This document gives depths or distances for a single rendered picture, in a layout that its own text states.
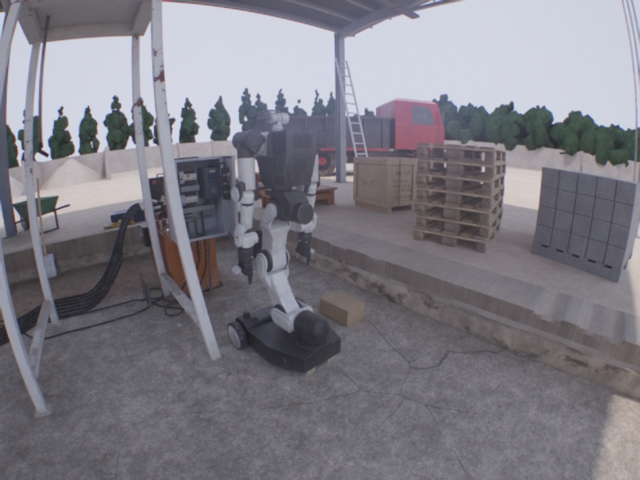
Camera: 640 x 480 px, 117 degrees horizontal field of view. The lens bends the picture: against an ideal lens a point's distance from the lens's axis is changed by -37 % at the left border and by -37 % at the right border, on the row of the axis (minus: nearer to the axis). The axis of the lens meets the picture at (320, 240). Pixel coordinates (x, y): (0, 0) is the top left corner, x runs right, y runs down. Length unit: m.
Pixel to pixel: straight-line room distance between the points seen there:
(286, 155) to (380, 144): 9.52
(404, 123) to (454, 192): 8.34
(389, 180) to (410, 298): 2.34
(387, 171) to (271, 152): 3.07
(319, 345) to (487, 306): 1.20
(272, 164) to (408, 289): 1.53
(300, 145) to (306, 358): 1.14
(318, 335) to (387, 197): 3.13
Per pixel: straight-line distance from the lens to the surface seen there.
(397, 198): 4.74
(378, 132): 10.98
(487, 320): 2.29
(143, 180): 2.82
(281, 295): 1.93
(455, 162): 3.10
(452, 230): 3.22
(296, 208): 1.60
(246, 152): 1.58
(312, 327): 1.75
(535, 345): 2.29
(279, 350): 1.85
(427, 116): 11.73
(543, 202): 3.34
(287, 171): 1.57
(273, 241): 1.82
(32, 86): 2.94
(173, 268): 2.90
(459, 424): 1.74
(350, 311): 2.31
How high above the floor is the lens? 1.27
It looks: 17 degrees down
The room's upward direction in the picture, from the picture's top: 1 degrees counter-clockwise
